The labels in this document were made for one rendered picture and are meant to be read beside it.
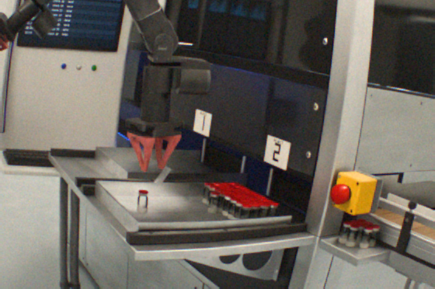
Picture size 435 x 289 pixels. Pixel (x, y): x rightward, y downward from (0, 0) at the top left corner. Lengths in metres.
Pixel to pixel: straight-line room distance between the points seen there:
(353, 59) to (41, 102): 1.12
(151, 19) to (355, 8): 0.40
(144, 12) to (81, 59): 0.85
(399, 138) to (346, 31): 0.30
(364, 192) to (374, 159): 0.15
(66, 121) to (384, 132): 1.11
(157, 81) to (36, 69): 0.84
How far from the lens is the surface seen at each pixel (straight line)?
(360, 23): 1.09
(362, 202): 1.04
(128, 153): 1.58
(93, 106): 1.89
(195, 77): 1.06
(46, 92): 1.83
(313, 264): 1.15
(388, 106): 1.18
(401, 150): 1.25
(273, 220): 1.11
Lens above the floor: 1.24
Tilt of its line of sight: 8 degrees down
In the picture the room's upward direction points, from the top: 8 degrees clockwise
